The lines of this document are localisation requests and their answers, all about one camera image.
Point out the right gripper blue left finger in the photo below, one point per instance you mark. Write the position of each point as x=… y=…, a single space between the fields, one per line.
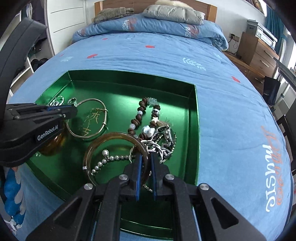
x=138 y=173

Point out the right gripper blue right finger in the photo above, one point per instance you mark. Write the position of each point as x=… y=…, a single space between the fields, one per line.
x=155 y=179

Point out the silver metal watch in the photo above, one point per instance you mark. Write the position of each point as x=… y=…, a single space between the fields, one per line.
x=161 y=139

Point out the amber resin bangle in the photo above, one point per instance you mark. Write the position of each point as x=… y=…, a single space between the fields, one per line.
x=53 y=146

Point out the small twisted silver hoop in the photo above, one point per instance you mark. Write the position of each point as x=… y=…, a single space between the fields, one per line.
x=57 y=101

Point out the dark brown jade bangle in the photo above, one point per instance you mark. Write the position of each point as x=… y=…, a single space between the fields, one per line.
x=137 y=146

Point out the plain silver bangle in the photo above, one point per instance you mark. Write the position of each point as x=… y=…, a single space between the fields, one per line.
x=91 y=118

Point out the green jewelry tray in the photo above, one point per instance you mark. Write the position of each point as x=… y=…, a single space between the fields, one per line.
x=113 y=107

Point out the blue white gloved hand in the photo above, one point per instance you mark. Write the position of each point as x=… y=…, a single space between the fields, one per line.
x=12 y=199

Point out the blue dinosaur bedspread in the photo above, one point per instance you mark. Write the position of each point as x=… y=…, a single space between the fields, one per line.
x=243 y=153

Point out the white open wardrobe shelf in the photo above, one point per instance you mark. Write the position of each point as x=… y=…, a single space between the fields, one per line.
x=40 y=51

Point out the folded blue duvet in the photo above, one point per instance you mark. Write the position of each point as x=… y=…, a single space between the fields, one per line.
x=208 y=32

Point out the wooden drawer chest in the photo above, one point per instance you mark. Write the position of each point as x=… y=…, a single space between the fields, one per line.
x=255 y=59

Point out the grey puffer jacket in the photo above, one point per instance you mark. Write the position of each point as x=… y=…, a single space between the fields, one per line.
x=174 y=14

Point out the grey brown plush garment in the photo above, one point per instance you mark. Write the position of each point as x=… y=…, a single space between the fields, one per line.
x=112 y=14

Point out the cream fur cushion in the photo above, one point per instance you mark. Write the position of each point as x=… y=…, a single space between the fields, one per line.
x=178 y=4

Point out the white grey printer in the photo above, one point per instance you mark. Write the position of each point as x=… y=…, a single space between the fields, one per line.
x=258 y=30

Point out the teal curtain right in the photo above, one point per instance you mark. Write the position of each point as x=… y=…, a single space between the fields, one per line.
x=275 y=25

